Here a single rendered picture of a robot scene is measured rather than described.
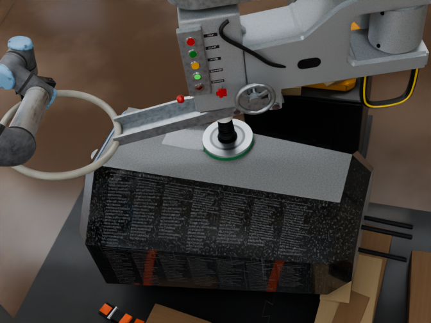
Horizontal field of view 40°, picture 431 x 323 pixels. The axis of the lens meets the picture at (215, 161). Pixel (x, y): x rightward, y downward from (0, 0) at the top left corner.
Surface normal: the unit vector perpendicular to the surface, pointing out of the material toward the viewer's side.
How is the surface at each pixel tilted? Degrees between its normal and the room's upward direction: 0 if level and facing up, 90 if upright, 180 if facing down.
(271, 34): 4
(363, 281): 0
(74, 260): 0
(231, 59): 90
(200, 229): 45
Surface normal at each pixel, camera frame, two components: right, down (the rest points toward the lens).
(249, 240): -0.28, 0.08
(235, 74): 0.09, 0.76
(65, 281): -0.12, -0.64
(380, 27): -0.72, 0.58
